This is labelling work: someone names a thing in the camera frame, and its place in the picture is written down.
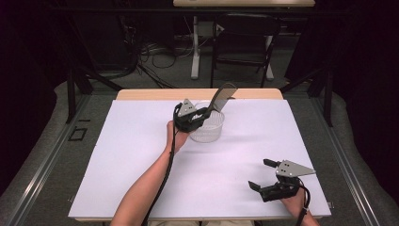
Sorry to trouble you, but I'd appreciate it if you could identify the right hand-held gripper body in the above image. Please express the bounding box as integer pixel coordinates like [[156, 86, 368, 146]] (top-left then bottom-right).
[[259, 159, 317, 203]]

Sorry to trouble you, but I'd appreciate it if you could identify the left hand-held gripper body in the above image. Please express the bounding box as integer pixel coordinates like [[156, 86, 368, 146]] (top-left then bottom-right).
[[173, 98, 199, 134]]

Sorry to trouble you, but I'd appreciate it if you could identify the white plastic slotted basket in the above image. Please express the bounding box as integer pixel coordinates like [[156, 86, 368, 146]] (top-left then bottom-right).
[[187, 101, 226, 144]]

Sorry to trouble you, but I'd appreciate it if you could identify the black spatula with chrome handle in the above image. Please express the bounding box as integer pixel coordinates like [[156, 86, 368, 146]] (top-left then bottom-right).
[[196, 82, 238, 121]]

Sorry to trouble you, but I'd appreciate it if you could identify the person's right hand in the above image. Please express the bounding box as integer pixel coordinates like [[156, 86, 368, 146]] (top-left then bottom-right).
[[279, 187, 311, 218]]

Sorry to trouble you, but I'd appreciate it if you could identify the person's left hand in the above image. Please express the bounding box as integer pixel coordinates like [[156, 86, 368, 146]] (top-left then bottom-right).
[[165, 120, 191, 154]]

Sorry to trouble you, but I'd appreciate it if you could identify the white table mat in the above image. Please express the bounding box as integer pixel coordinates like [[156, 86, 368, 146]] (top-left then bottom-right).
[[68, 99, 332, 219]]

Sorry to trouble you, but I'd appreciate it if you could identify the desk with white legs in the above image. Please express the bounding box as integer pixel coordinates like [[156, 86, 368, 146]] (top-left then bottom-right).
[[172, 0, 316, 81]]

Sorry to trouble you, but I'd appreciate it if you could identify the black metal stand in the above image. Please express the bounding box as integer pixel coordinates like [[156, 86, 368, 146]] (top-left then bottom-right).
[[65, 67, 124, 124], [279, 67, 334, 128]]

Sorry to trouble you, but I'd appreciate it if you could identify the black folding chair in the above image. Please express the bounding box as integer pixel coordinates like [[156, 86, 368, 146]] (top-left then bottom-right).
[[210, 12, 281, 89]]

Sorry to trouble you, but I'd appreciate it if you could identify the right hand-held gripper black cable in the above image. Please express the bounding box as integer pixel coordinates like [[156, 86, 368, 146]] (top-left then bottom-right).
[[295, 184, 312, 226]]

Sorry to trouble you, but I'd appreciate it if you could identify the hand-held gripper black cable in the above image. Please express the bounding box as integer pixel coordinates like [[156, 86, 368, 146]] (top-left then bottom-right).
[[295, 184, 312, 226], [140, 111, 182, 226]]

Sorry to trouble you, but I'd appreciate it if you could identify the left hand-held gripper black cable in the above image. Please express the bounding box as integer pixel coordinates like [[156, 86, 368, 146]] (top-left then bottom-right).
[[140, 111, 182, 226]]

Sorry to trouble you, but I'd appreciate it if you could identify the metal floor rail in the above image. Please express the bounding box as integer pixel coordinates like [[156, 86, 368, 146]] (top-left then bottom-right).
[[310, 97, 382, 226], [6, 93, 92, 226]]

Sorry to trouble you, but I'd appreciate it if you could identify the black floor cable tangle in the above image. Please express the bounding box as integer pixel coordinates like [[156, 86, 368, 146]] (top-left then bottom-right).
[[120, 17, 196, 89]]

